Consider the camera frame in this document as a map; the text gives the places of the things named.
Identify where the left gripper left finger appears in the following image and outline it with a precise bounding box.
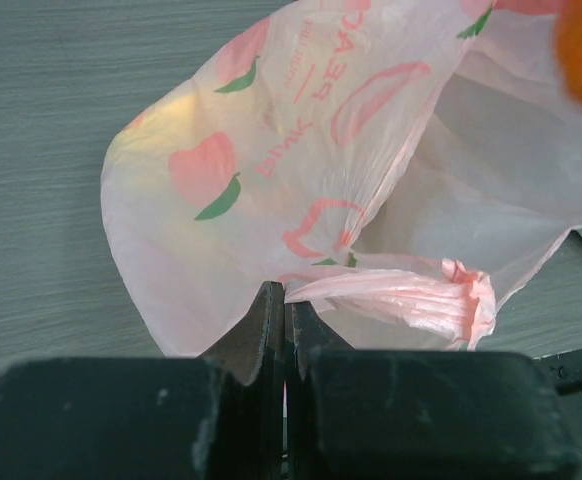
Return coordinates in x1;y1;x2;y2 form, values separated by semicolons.
0;282;284;479

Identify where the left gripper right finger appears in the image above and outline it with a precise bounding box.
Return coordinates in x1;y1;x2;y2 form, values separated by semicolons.
285;302;582;479

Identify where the pink plastic bag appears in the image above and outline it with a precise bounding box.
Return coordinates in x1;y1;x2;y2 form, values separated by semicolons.
101;1;582;356

